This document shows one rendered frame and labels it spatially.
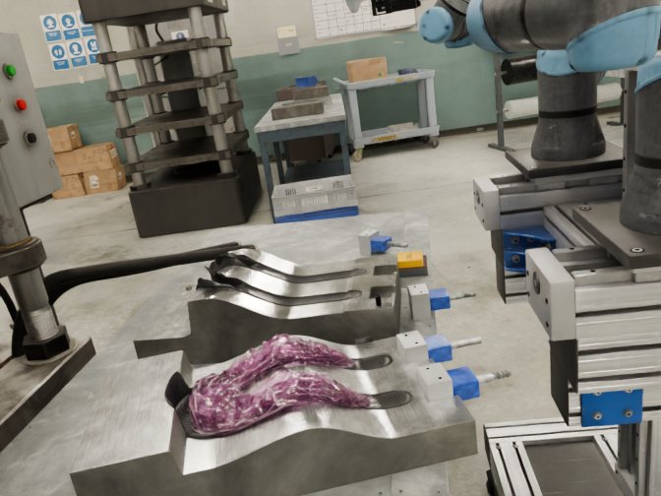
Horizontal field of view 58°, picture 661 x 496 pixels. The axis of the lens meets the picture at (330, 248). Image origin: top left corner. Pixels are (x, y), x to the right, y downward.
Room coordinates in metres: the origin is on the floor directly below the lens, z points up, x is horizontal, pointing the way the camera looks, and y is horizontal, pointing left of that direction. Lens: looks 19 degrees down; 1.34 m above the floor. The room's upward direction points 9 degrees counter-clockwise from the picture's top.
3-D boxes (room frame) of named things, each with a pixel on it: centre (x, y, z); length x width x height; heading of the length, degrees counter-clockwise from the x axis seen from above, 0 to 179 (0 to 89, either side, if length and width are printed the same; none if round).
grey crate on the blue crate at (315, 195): (4.29, 0.06, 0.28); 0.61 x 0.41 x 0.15; 87
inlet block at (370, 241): (1.46, -0.14, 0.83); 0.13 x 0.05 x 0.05; 51
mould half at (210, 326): (1.12, 0.13, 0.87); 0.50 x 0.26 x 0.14; 80
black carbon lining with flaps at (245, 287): (1.11, 0.12, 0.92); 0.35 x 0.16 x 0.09; 80
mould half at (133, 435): (0.75, 0.11, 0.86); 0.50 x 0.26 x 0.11; 97
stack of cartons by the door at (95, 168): (7.31, 2.81, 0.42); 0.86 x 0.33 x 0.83; 87
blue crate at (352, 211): (4.29, 0.06, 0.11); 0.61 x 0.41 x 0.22; 87
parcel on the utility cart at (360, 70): (6.98, -0.70, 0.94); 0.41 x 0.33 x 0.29; 95
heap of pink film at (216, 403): (0.76, 0.11, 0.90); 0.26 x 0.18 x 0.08; 97
